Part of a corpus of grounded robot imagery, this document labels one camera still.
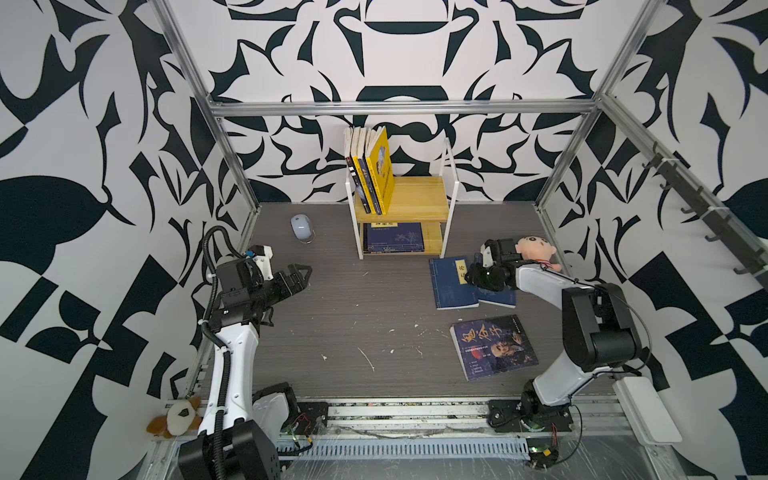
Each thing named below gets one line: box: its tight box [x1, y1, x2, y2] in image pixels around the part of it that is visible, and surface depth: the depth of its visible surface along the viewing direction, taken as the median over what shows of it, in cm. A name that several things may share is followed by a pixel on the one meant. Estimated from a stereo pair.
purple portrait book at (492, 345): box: [449, 314, 539, 381], surface depth 86 cm
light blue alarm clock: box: [290, 214, 315, 244], surface depth 106 cm
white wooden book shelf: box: [345, 137, 460, 260], surface depth 91 cm
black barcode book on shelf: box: [344, 127, 371, 215], surface depth 81 cm
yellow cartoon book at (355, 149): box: [351, 127, 375, 215], surface depth 81 cm
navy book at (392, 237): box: [363, 222, 425, 254], surface depth 104 cm
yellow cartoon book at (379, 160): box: [365, 125, 396, 215], surface depth 83 cm
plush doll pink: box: [515, 236, 561, 272], surface depth 101 cm
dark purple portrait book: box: [358, 127, 382, 215], surface depth 81 cm
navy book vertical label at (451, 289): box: [429, 256, 480, 310], surface depth 100 cm
